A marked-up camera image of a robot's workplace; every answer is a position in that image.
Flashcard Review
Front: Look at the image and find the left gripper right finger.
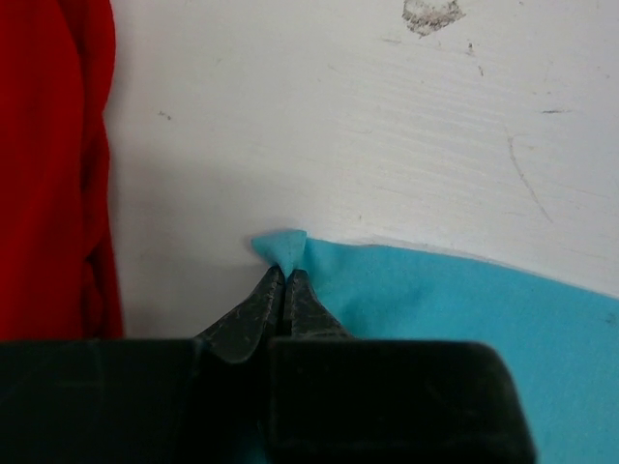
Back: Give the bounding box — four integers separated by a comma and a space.
263, 271, 537, 463

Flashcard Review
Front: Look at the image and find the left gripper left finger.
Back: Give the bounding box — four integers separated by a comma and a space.
1, 268, 285, 463

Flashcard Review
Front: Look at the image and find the teal t shirt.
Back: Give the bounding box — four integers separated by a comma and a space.
251, 230, 618, 463

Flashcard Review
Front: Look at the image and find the folded red t shirt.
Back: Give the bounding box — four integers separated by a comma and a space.
1, 0, 123, 340

